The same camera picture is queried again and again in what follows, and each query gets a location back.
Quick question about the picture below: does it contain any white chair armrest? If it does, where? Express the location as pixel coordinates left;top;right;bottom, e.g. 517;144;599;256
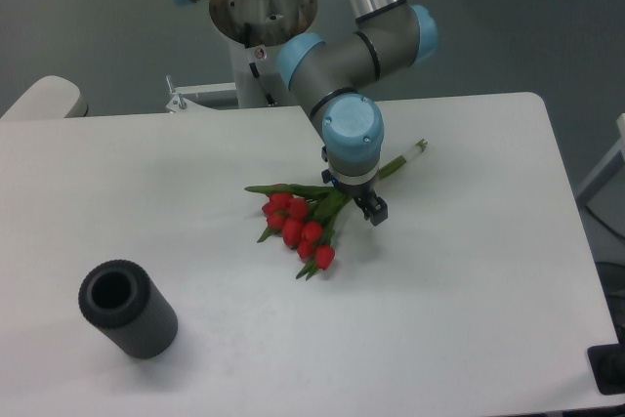
1;75;89;122

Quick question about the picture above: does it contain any red tulip bouquet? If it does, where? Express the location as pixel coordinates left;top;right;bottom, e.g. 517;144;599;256
243;139;431;281

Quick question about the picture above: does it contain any dark grey ribbed vase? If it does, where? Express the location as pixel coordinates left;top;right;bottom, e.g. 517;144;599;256
78;260;178;359

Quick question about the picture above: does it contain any black device at table edge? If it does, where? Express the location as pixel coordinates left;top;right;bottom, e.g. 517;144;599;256
587;344;624;396

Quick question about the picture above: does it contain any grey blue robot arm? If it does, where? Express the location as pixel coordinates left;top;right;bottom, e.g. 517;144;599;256
174;0;439;225

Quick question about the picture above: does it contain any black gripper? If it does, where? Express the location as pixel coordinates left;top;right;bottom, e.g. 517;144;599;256
321;169;388;227

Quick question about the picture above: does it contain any white furniture at right edge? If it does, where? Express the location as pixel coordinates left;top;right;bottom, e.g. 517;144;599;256
574;114;624;206

